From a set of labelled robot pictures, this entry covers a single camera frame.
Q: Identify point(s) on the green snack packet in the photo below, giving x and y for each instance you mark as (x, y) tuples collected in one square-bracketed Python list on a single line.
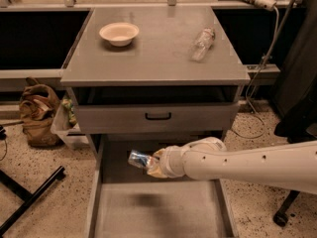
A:
[(68, 106)]

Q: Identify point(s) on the grey upper drawer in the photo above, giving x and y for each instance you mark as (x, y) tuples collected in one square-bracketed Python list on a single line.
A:
[(120, 119)]

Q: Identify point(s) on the white paper bowl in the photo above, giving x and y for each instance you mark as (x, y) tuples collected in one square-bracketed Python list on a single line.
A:
[(119, 34)]

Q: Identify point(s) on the clear plastic bin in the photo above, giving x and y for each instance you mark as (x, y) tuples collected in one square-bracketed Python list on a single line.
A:
[(70, 135)]

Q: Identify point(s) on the grey drawer cabinet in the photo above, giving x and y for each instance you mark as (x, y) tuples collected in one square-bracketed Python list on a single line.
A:
[(155, 68)]

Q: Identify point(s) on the clear plastic water bottle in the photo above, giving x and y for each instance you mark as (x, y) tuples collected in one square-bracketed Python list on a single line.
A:
[(201, 45)]

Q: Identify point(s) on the black drawer handle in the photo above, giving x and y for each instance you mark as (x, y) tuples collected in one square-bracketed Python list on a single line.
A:
[(158, 116)]

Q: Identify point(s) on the brown paper bag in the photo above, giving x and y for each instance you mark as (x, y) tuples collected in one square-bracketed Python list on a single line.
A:
[(38, 106)]

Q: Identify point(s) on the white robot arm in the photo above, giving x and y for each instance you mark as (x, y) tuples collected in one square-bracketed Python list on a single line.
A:
[(292, 166)]

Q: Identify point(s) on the black stand legs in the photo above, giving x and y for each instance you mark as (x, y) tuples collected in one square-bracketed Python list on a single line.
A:
[(28, 197)]

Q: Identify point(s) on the black office chair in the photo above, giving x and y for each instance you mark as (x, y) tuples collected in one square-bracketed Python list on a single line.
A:
[(295, 91)]

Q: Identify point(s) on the grey open middle drawer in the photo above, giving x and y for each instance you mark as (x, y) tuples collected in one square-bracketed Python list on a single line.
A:
[(126, 203)]

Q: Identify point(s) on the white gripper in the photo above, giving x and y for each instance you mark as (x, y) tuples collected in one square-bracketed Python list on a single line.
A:
[(169, 162)]

